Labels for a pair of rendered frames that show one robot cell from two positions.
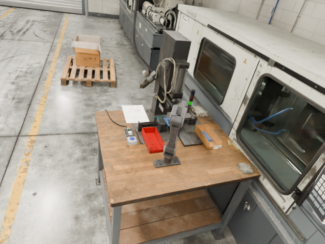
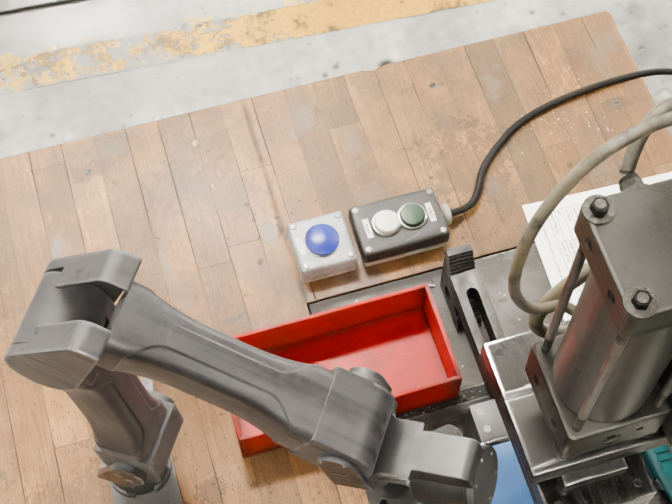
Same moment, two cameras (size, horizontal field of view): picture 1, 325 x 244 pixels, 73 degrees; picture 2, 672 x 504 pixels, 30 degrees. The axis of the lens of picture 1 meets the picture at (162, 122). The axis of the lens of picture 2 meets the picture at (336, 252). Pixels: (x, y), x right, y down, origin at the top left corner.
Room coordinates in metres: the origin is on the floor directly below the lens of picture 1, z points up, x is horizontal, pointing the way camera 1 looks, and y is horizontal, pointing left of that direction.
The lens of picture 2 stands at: (1.46, -0.47, 2.23)
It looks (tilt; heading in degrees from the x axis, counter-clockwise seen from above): 63 degrees down; 99
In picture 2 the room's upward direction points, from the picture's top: straight up
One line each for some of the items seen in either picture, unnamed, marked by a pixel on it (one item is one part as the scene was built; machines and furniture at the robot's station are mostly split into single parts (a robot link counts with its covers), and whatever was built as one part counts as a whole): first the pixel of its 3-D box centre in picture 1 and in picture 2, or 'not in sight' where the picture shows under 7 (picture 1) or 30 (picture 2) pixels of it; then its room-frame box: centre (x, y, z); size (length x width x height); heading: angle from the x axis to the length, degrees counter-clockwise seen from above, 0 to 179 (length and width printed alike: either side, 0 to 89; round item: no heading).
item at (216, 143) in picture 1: (207, 136); not in sight; (1.55, -0.41, 0.93); 0.25 x 0.13 x 0.08; 25
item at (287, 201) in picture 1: (272, 135); not in sight; (1.32, -0.77, 1.21); 0.86 x 0.10 x 0.79; 22
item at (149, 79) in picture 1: (150, 78); not in sight; (1.81, 0.17, 1.25); 0.19 x 0.07 x 0.19; 115
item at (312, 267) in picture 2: (131, 141); (322, 251); (1.33, 0.21, 0.90); 0.07 x 0.07 x 0.06; 25
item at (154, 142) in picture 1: (153, 139); (336, 369); (1.38, 0.05, 0.93); 0.25 x 0.12 x 0.06; 25
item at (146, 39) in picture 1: (145, 27); not in sight; (7.33, 1.08, 0.49); 5.51 x 1.02 x 0.97; 22
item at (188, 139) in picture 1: (189, 138); not in sight; (1.50, -0.25, 0.91); 0.17 x 0.16 x 0.02; 115
